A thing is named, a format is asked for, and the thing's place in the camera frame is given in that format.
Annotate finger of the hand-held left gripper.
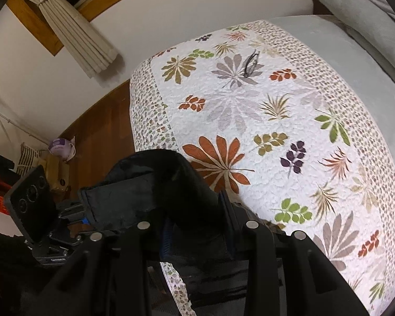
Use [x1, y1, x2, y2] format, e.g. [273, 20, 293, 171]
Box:
[56, 201, 93, 229]

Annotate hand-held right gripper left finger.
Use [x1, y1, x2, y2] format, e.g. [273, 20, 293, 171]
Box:
[43, 220, 173, 316]

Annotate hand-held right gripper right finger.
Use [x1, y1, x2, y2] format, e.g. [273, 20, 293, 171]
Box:
[217, 192, 371, 316]

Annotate black pants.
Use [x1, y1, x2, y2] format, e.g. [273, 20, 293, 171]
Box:
[77, 149, 251, 316]

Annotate person's left forearm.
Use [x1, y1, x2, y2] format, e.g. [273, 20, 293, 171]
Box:
[0, 232, 63, 316]

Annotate small wooden box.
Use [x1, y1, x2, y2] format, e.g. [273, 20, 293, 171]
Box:
[39, 155, 71, 193]

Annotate striped cloth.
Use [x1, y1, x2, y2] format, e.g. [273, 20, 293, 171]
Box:
[16, 142, 42, 176]

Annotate purple bag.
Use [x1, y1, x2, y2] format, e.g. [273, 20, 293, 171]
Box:
[49, 136, 77, 162]

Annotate tied beige curtain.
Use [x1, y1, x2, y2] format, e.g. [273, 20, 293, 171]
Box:
[16, 0, 119, 79]

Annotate eyeglasses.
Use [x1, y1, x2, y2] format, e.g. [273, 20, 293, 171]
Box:
[242, 50, 260, 77]

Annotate wooden framed side window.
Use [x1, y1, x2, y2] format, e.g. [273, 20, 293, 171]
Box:
[7, 0, 185, 56]

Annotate bed with grey sheet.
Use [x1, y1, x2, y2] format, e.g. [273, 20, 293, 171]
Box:
[129, 15, 395, 316]

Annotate grey pillows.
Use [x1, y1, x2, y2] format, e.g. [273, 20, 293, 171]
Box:
[316, 0, 395, 96]

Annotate white wall cable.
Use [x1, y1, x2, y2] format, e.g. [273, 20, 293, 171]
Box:
[0, 99, 50, 145]

